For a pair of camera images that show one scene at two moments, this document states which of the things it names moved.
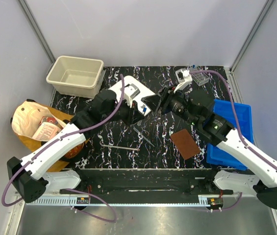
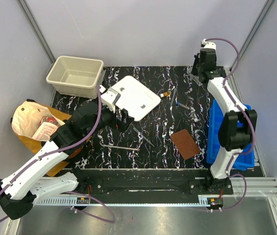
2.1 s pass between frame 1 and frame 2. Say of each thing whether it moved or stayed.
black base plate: stayed
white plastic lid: stayed
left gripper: moved
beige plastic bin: stayed
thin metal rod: stayed
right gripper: moved
